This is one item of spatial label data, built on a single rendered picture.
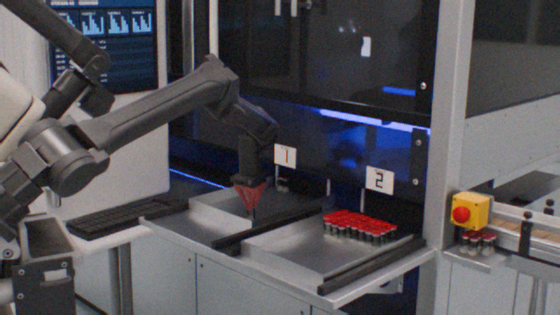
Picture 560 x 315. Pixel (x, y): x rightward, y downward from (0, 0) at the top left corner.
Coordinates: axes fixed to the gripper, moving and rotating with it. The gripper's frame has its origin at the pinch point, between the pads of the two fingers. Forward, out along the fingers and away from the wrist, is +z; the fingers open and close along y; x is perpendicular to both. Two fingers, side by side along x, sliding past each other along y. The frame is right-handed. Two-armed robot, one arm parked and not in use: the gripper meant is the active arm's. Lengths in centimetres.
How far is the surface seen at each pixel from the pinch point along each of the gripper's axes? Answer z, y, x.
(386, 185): -7.3, 12.7, -33.7
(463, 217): -6, 4, -56
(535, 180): 12, 95, -59
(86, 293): 81, 47, 123
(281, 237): 4.0, -7.0, -13.4
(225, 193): 3.2, 11.9, 16.9
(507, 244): 4, 16, -64
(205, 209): 2.6, -2.8, 13.4
